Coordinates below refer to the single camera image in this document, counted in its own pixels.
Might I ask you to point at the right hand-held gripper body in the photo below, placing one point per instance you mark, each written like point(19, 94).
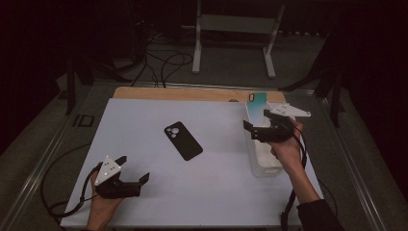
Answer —
point(275, 131)

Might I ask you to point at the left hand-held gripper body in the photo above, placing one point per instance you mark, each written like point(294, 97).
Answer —
point(115, 189)

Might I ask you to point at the iridescent phone case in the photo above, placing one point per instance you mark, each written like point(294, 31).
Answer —
point(256, 109)

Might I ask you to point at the white plastic storage box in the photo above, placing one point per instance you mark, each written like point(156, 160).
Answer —
point(264, 160)

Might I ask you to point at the person's left hand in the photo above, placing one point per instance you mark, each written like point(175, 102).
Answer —
point(104, 203)

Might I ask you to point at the person's right hand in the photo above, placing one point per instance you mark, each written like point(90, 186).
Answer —
point(288, 152)

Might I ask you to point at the black phone case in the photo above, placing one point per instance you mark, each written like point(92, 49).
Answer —
point(183, 141)

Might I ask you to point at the white table mat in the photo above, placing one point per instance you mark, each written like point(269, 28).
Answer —
point(208, 186)

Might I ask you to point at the dark tripod stand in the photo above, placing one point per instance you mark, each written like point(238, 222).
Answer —
point(335, 99)

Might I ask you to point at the grey metal stand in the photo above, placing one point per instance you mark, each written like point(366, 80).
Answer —
point(235, 24)

